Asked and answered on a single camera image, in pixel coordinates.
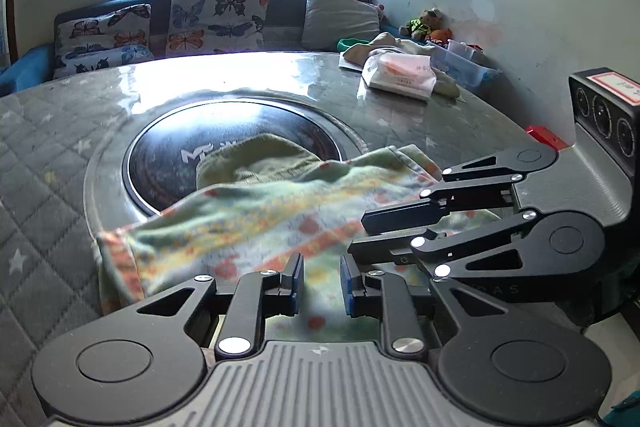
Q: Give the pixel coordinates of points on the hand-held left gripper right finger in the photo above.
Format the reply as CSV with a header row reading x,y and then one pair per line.
x,y
348,289

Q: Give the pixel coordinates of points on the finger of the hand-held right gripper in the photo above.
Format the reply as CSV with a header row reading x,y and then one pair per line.
x,y
395,217
380,252

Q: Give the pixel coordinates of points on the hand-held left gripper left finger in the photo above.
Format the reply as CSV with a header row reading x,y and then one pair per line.
x,y
295,287

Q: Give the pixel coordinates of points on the green floral garment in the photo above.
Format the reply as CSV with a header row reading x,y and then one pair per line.
x,y
250,217

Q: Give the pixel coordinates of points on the red small box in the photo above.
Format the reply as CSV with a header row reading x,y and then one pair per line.
x,y
545,136

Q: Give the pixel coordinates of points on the pink white tissue pack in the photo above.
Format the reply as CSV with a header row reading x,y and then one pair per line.
x,y
400,74

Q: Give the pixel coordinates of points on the clear plastic storage box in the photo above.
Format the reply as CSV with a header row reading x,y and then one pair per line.
x,y
465,69

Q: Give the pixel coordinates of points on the beige cloth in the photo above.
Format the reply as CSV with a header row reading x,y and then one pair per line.
x,y
385,42

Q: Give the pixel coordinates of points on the green bowl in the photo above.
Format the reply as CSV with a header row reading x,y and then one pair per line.
x,y
350,42

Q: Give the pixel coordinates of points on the orange plush toy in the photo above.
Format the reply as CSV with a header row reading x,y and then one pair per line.
x,y
441,36

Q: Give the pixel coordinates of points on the round black induction cooktop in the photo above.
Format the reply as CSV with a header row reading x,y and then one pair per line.
x,y
165,147

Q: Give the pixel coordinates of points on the teddy bear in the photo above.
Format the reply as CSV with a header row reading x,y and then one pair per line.
x,y
425,24

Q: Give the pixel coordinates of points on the plain grey pillow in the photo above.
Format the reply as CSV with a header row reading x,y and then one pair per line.
x,y
340,22

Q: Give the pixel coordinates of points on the blue sofa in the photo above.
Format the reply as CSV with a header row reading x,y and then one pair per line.
x,y
285,12

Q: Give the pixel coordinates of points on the tall butterfly print cushion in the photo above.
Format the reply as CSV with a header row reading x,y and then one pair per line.
x,y
215,22

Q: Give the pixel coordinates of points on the folded butterfly print cushion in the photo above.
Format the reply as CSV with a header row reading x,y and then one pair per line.
x,y
100,37

